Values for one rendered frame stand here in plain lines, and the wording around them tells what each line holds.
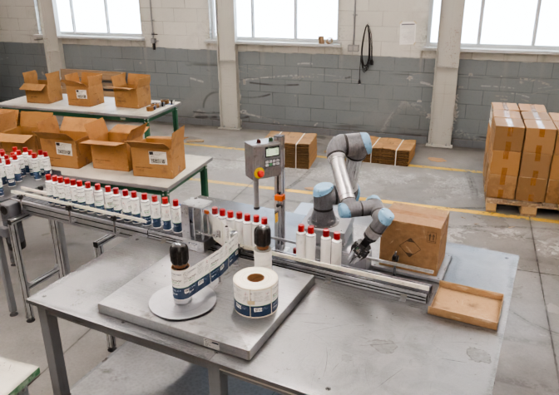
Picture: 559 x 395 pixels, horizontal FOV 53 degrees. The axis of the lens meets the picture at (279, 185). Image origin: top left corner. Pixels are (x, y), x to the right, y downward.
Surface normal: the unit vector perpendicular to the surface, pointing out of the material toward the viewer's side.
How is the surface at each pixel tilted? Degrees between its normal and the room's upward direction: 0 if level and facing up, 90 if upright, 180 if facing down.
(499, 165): 90
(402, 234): 90
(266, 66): 90
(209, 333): 0
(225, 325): 0
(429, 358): 0
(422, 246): 90
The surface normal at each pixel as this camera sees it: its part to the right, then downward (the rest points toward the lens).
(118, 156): -0.30, 0.34
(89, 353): 0.00, -0.93
